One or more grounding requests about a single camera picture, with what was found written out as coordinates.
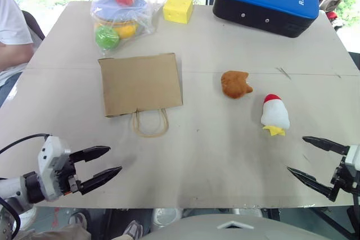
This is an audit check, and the brown fried chicken toy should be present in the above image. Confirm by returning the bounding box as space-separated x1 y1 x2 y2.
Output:
220 70 254 99

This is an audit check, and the green plush ball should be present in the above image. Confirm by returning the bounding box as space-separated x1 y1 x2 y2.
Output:
94 25 121 51

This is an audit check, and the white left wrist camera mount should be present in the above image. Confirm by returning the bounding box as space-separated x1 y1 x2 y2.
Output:
37 135 71 202

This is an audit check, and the dark chair back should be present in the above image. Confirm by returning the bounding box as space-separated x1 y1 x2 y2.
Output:
21 10 46 42

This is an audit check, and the white chicken plush toy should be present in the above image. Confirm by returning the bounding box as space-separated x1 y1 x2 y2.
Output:
260 93 291 138

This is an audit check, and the person in white shirt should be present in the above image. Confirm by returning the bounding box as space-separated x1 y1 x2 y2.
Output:
0 0 35 107

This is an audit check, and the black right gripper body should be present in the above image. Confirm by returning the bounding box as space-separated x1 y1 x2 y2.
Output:
330 156 360 194

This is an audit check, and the bystander grey shoe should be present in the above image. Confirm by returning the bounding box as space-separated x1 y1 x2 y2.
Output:
123 220 144 239
68 211 88 229

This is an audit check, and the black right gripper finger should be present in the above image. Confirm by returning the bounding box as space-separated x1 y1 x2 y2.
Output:
286 166 339 202
301 136 350 156

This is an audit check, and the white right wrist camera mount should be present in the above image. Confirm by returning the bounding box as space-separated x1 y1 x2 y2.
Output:
344 144 360 172

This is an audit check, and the yellow plush toy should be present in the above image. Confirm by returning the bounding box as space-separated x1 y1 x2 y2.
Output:
94 20 140 39

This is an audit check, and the yellow cheese plush cube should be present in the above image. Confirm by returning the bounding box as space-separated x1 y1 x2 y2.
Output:
162 0 195 25

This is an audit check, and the clear plastic bag of toys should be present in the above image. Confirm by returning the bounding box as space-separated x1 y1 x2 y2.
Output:
89 0 167 56

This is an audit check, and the grey robot torso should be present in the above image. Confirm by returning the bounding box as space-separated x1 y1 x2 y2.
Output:
139 213 356 240

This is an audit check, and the brown paper bag with handles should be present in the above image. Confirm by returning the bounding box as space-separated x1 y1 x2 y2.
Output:
97 52 185 139

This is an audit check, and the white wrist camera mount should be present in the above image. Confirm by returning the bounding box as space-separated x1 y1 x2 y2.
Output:
344 144 360 172
37 135 71 202

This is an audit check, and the white sneaker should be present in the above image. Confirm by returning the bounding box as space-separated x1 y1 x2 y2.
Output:
12 205 38 232

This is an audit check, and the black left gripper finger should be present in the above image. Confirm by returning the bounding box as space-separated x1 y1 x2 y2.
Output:
79 166 123 196
69 146 111 165

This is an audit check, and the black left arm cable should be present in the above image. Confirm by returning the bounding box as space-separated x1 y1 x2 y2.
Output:
0 133 52 155

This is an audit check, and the purple plush hat toy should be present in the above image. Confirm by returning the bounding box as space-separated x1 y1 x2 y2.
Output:
92 0 149 22

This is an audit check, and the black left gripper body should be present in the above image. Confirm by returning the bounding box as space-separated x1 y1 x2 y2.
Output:
55 153 84 195

